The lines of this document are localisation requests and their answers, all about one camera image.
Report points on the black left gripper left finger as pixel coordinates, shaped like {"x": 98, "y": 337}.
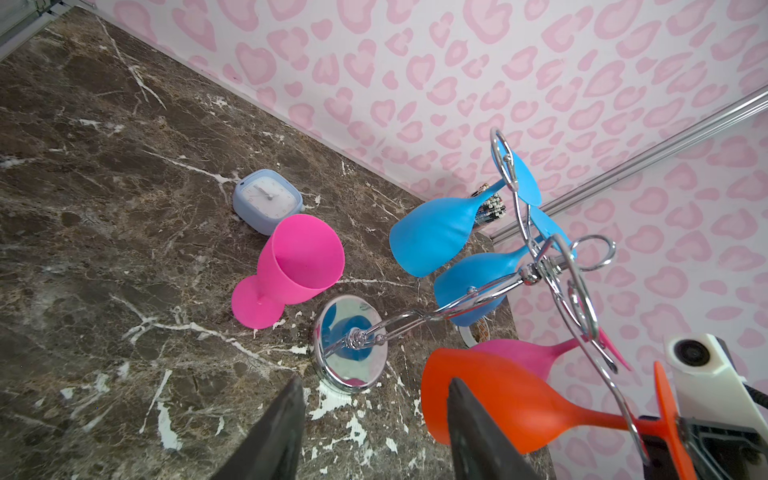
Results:
{"x": 272, "y": 447}

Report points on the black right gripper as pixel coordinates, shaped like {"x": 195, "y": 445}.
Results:
{"x": 717, "y": 451}

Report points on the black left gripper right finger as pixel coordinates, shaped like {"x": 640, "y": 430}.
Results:
{"x": 479, "y": 448}

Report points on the red wine glass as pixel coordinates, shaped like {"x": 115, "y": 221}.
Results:
{"x": 529, "y": 412}

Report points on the magenta wine glass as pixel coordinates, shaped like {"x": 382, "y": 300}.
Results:
{"x": 303, "y": 258}
{"x": 537, "y": 359}

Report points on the blue wine glass right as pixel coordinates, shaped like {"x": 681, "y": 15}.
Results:
{"x": 480, "y": 269}

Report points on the blue wine glass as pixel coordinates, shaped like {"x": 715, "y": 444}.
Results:
{"x": 435, "y": 232}
{"x": 480, "y": 269}

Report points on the blue wine glass rear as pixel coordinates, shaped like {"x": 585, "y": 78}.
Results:
{"x": 435, "y": 232}

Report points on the clear tape roll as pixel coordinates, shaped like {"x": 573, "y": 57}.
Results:
{"x": 474, "y": 334}

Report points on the grey square timer clock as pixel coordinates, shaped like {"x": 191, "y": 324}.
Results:
{"x": 264, "y": 199}

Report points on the chrome wire wine glass rack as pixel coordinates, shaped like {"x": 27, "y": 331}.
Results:
{"x": 351, "y": 351}

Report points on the aluminium frame post right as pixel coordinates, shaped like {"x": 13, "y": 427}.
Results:
{"x": 610, "y": 138}

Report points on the aluminium frame bar left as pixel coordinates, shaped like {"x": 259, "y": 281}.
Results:
{"x": 23, "y": 19}

